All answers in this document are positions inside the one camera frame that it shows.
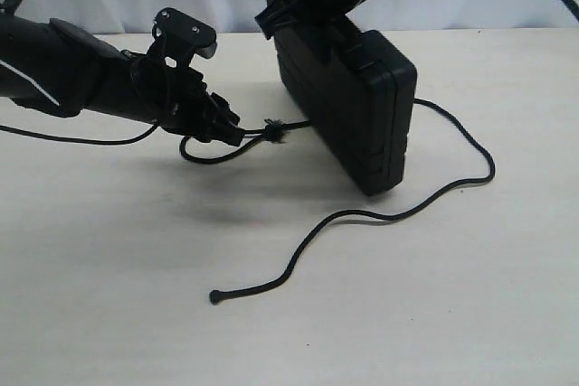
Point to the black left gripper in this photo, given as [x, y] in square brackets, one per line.
[177, 100]

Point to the black plastic carrying case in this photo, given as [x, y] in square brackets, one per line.
[357, 89]

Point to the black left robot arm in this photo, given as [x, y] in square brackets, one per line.
[59, 69]

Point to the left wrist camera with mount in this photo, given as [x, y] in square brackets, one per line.
[180, 37]

